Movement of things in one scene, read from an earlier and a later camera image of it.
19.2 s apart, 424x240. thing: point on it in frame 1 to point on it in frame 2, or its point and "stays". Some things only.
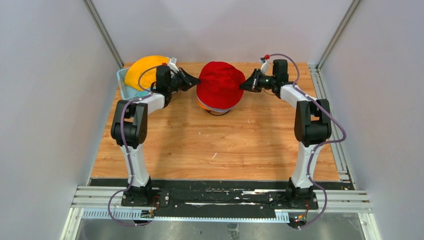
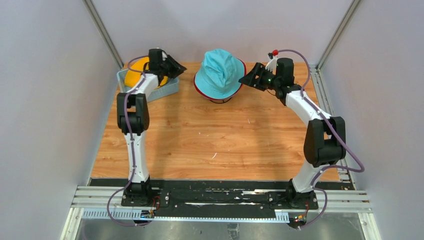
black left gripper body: x=179 y=82 to x=169 y=67
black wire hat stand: x=216 y=115 to x=221 y=103
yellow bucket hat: x=148 y=77 stays
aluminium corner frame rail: x=326 y=106 stays
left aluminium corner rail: x=103 y=30 stays
